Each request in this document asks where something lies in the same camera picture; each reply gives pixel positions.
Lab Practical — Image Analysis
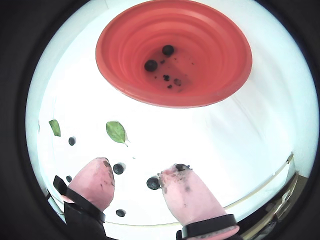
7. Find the pink padded gripper finger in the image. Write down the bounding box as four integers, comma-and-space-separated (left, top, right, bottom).
156, 163, 239, 240
52, 157, 115, 240

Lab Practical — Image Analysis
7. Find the red collapsible silicone cup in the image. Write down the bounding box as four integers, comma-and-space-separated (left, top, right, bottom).
95, 0, 253, 109

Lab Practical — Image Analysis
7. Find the small green leaf with stem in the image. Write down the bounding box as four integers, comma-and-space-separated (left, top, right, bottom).
105, 120, 129, 148

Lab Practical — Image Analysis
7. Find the large green leaf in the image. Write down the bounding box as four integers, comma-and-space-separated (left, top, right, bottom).
48, 119, 62, 137

